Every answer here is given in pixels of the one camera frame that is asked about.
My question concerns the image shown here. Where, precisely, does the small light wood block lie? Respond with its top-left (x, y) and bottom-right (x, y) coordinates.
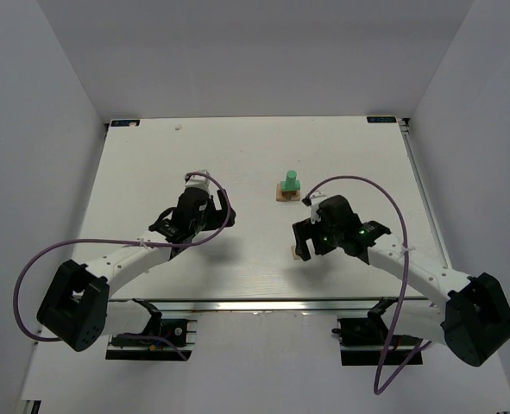
top-left (291, 246), bottom-right (299, 260)

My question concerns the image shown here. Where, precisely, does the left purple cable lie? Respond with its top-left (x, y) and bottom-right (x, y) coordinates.
top-left (12, 172), bottom-right (232, 361)

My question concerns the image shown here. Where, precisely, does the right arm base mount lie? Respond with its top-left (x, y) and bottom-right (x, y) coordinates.
top-left (331, 318), bottom-right (418, 367)

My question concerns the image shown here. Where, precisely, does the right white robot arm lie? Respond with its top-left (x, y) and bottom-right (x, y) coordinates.
top-left (293, 195), bottom-right (510, 367)

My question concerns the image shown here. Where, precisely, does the left blue corner label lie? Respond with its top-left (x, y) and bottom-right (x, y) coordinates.
top-left (110, 119), bottom-right (140, 128)

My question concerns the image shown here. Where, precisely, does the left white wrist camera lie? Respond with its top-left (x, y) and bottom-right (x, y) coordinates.
top-left (185, 170), bottom-right (211, 194)

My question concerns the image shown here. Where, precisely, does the right blue corner label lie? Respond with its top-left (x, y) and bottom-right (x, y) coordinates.
top-left (366, 116), bottom-right (397, 123)

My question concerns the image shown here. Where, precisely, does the aluminium frame rail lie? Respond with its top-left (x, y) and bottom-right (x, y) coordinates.
top-left (399, 118), bottom-right (469, 311)

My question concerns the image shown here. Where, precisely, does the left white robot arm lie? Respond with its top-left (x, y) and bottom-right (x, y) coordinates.
top-left (36, 187), bottom-right (236, 352)

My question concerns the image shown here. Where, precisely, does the blue corner label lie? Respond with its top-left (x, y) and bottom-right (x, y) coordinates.
top-left (110, 119), bottom-right (140, 128)
top-left (366, 116), bottom-right (397, 123)

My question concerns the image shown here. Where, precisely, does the green block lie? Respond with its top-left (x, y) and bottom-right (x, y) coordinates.
top-left (280, 180), bottom-right (300, 192)
top-left (285, 170), bottom-right (297, 181)

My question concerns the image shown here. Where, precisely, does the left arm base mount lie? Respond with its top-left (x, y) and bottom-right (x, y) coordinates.
top-left (102, 299), bottom-right (197, 361)

